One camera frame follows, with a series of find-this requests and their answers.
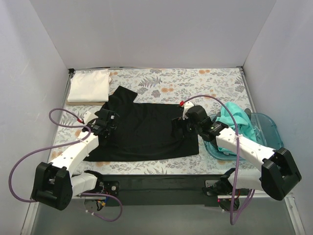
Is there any black t-shirt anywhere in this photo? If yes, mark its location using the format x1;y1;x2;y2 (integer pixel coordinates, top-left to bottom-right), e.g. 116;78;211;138
85;86;199;162

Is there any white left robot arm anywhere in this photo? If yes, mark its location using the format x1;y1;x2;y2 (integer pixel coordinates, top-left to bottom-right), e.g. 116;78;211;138
31;109;119;210

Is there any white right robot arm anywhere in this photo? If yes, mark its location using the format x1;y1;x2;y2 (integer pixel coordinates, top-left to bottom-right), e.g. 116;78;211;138
172;103;302;201

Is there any floral patterned table mat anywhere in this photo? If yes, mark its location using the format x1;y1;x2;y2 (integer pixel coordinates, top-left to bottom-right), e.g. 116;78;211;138
47;68;272;175

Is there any folded white t-shirt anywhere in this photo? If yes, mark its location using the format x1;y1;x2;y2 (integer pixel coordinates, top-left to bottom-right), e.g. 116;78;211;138
67;69;112;103

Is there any brown cardboard board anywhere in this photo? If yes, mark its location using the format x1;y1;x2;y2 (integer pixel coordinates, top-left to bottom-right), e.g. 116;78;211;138
65;101;105;106

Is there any teal t-shirt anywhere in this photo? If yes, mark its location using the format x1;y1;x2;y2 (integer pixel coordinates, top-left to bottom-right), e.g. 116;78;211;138
216;102;257;142

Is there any teal plastic basket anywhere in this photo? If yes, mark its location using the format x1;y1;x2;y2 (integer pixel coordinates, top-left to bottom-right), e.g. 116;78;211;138
204;113;284;161

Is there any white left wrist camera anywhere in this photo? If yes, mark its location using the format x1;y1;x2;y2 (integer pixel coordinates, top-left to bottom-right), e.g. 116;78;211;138
83;111;98;124

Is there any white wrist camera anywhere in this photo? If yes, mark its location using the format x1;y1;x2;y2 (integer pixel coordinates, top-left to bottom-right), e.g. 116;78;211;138
83;111;98;124
179;101;195;120

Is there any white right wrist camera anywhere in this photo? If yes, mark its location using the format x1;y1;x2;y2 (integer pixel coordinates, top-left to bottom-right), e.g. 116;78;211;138
179;101;195;120

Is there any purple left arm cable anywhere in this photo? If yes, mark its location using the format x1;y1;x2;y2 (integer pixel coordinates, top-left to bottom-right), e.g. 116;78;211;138
8;108;123;222

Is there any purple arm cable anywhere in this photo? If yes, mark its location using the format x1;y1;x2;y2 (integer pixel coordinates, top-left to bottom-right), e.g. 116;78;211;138
8;108;123;222
180;94;255;225

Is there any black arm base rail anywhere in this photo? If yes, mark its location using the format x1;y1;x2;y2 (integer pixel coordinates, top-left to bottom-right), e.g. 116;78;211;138
89;174;221;207

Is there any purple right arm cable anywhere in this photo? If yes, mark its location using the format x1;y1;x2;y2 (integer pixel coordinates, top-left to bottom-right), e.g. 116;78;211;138
180;94;255;225

